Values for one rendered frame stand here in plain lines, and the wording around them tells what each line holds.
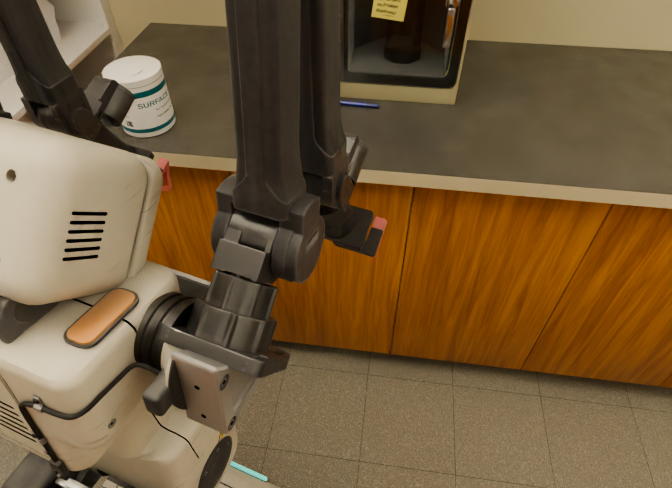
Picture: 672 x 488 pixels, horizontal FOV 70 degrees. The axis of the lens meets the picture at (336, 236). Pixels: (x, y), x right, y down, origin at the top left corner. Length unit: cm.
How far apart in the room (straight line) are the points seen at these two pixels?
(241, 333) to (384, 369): 139
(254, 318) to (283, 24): 27
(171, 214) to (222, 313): 94
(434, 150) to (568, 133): 34
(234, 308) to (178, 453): 36
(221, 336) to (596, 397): 167
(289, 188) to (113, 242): 18
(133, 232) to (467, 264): 100
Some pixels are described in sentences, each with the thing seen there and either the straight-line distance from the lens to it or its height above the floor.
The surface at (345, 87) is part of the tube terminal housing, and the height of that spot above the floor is 97.
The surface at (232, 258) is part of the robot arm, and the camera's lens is 50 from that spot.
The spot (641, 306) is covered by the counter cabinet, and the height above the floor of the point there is 52.
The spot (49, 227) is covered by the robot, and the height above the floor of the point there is 134.
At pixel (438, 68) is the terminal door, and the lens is 128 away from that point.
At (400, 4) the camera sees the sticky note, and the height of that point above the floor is 119.
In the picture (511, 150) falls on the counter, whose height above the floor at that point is 94.
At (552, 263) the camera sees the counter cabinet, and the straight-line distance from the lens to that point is 138.
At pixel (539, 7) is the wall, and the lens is 174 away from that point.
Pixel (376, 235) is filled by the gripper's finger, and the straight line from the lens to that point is 78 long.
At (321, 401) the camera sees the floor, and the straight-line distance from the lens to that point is 178.
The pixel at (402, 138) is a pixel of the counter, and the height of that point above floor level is 94.
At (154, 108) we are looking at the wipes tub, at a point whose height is 101.
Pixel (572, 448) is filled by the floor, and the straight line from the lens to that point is 188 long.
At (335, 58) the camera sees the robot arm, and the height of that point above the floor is 139.
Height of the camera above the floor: 162
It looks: 46 degrees down
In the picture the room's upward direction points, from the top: straight up
